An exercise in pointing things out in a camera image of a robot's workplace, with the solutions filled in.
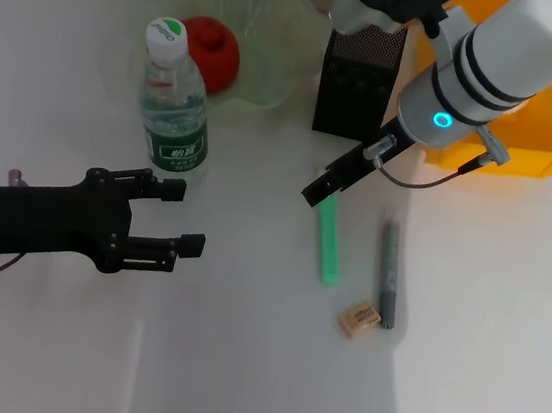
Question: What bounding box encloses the beige eraser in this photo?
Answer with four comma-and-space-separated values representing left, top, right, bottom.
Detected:
335, 298, 385, 339

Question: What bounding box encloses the black mesh pen holder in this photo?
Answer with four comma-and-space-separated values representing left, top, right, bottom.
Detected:
310, 18, 409, 145

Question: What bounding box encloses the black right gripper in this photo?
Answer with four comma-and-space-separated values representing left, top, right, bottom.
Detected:
299, 104, 419, 219

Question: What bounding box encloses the grey right gripper cable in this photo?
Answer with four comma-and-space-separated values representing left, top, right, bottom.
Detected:
359, 110, 516, 202

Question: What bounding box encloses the green label water bottle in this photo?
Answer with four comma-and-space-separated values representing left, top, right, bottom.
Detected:
126, 13, 226, 188

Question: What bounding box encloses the red-orange fruit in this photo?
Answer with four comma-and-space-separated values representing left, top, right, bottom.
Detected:
172, 14, 245, 98

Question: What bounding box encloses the grey marker pen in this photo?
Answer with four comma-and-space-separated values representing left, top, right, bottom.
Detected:
372, 219, 409, 332

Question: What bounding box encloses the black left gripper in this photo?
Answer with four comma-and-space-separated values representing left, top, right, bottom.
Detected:
0, 149, 215, 286

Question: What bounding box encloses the green glass fruit plate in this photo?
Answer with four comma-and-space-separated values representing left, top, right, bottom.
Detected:
129, 0, 333, 132

